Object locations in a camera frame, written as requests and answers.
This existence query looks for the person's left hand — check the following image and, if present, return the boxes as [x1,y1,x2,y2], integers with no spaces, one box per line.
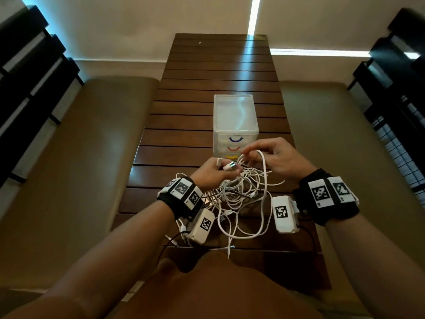
[190,157,243,194]

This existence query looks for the person's right hand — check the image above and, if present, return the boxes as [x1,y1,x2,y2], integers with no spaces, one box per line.
[241,137,318,186]

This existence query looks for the tangle of white cords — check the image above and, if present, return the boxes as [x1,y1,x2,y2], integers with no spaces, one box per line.
[173,155,286,259]

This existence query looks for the white charging cable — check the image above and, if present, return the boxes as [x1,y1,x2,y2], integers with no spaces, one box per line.
[217,149,277,241]

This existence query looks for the person's right forearm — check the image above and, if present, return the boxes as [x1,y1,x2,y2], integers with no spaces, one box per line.
[324,212,425,319]

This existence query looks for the person's left forearm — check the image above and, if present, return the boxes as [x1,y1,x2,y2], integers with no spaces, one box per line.
[0,200,175,319]

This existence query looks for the clear plastic drawer organizer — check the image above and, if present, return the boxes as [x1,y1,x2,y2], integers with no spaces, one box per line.
[213,94,260,160]

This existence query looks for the black left wristband with markers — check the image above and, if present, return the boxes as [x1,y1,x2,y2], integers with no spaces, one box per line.
[157,176,204,221]

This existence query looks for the black wristband with markers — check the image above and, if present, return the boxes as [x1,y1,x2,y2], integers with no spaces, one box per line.
[293,168,361,227]
[157,176,204,221]

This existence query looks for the black right wristband with markers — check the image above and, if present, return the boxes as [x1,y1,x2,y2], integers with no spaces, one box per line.
[293,168,361,227]

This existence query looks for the brown cushioned bench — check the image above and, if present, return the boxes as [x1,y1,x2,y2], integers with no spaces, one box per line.
[0,76,160,293]
[280,81,425,296]

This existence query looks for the person's brown shirt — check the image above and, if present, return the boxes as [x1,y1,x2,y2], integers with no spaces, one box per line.
[112,250,325,319]

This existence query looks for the black slatted chair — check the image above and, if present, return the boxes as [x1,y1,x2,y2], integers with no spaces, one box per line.
[0,5,84,189]
[347,8,425,207]

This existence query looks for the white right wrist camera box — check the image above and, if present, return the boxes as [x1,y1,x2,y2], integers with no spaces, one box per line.
[271,195,300,234]

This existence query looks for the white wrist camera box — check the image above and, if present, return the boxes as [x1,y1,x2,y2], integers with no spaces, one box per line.
[185,208,216,245]
[271,195,300,234]

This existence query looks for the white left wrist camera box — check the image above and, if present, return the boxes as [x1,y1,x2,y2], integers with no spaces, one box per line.
[185,208,216,245]

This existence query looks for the thin black cable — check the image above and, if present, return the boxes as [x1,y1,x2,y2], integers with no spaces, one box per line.
[296,224,317,253]
[159,230,190,260]

